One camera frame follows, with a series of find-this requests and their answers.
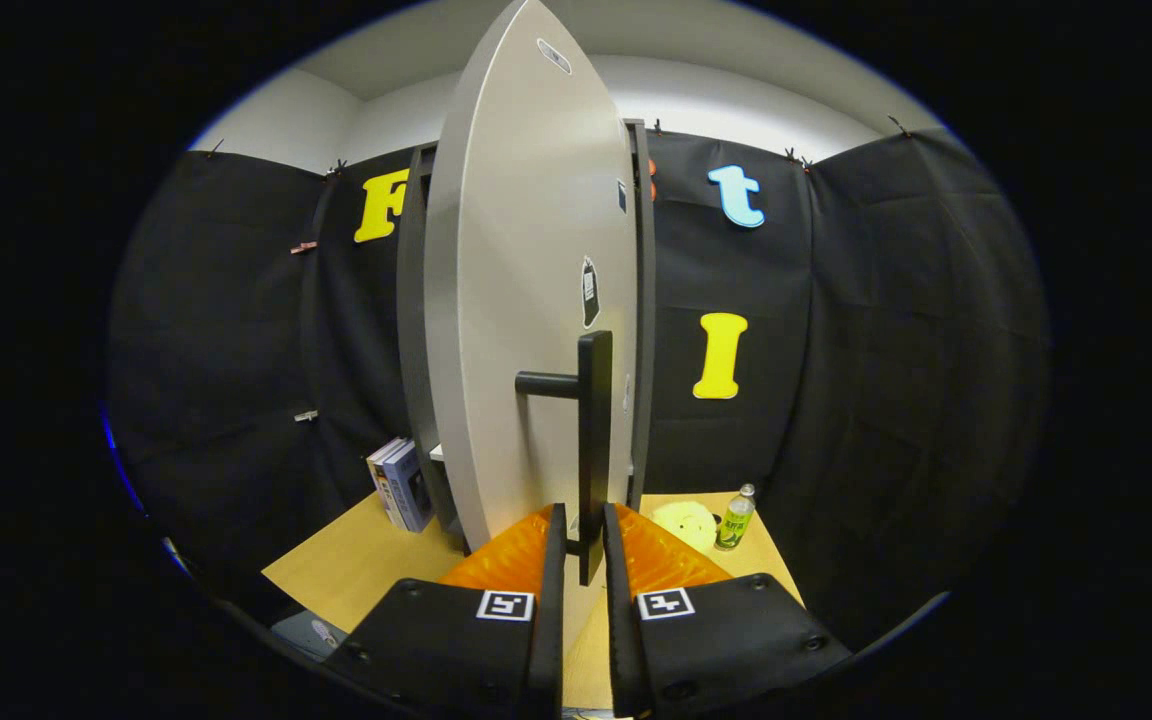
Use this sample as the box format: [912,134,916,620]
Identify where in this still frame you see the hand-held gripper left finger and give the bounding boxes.
[321,503,569,720]

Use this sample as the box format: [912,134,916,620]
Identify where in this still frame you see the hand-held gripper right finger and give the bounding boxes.
[603,503,852,719]

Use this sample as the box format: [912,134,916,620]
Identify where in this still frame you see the black door handle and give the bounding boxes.
[515,330,614,587]

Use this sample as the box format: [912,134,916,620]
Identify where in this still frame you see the blue cover book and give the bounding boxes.
[381,440,434,533]

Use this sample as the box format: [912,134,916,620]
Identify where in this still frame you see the yellow pineapple plush toy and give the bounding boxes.
[651,500,719,554]

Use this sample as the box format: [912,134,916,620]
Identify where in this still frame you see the green drink bottle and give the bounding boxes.
[714,484,757,552]

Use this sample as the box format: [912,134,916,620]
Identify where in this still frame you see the grey shoe cabinet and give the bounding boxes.
[396,118,657,556]

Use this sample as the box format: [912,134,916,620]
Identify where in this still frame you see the white spine book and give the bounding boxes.
[366,437,407,529]

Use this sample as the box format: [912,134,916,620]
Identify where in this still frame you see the black backdrop cloth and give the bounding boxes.
[106,125,1052,651]

